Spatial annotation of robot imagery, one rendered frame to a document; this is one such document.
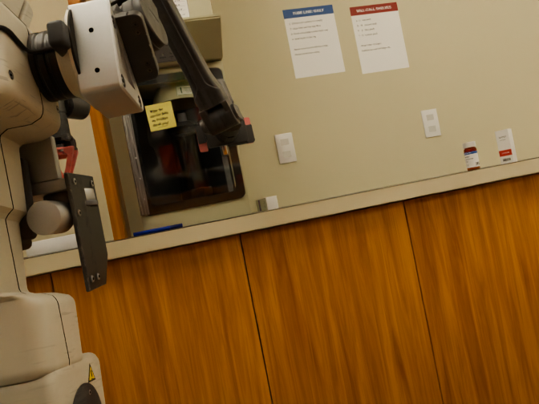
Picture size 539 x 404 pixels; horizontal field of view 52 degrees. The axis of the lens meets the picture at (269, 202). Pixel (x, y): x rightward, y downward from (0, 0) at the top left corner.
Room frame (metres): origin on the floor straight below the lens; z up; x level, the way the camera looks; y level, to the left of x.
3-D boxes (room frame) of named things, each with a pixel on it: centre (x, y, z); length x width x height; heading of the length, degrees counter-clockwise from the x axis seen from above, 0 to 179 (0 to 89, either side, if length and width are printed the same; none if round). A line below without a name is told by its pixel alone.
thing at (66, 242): (1.61, 0.63, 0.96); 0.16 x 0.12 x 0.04; 91
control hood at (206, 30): (1.55, 0.20, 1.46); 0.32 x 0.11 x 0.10; 103
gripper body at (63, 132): (1.22, 0.44, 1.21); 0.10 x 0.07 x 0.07; 13
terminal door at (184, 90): (1.60, 0.21, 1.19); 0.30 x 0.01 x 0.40; 102
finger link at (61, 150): (1.21, 0.43, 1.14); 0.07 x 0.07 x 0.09; 13
